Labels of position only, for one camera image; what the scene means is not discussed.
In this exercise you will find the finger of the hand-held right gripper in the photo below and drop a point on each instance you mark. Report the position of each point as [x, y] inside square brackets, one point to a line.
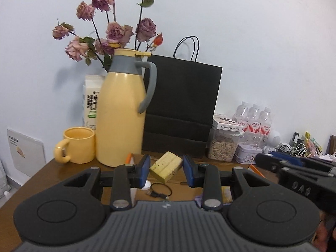
[270, 161]

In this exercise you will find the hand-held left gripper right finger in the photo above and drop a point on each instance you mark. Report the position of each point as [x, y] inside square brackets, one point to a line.
[187, 173]

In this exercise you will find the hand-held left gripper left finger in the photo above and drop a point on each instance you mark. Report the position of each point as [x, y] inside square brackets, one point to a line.
[145, 172]

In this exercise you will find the small white bottle cap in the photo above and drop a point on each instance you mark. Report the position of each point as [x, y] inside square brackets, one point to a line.
[146, 185]

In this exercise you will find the red cardboard box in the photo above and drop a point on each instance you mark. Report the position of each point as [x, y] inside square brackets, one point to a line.
[178, 189]

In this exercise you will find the yellow foam block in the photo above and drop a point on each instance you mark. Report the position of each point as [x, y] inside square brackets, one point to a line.
[165, 168]

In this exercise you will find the lavender cloth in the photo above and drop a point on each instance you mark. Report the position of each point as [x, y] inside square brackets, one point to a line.
[199, 198]

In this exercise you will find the white and yellow plush toy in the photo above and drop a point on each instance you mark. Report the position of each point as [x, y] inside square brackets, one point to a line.
[227, 194]

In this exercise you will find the white printed tin box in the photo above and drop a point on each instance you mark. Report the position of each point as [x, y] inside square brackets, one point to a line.
[246, 155]

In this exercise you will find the white paper sheet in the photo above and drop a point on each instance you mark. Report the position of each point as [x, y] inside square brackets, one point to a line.
[328, 157]

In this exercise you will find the black charger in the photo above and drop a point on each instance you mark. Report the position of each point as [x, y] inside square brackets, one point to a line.
[295, 137]

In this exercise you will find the water bottle with red label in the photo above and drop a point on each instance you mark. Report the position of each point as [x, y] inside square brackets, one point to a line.
[254, 123]
[265, 126]
[242, 115]

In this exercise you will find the clear seed container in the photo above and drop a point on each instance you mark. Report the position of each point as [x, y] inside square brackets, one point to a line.
[221, 147]

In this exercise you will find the colourful packet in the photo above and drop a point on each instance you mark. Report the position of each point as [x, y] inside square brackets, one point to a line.
[313, 140]

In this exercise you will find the white flat box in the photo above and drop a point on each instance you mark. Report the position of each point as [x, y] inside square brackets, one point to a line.
[228, 123]

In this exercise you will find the yellow thermos jug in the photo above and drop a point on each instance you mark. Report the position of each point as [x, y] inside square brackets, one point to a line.
[120, 115]

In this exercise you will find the black paper bag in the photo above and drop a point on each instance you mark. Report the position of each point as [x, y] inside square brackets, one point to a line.
[181, 102]

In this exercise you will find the yellow mug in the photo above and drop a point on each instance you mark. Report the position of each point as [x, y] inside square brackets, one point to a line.
[78, 147]

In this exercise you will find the white carton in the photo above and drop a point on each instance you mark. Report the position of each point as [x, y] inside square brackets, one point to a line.
[92, 99]

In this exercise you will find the dried pink rose bouquet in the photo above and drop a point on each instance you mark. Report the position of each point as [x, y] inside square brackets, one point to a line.
[115, 29]

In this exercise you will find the white wall panel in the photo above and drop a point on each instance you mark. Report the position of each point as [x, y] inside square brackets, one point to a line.
[26, 152]

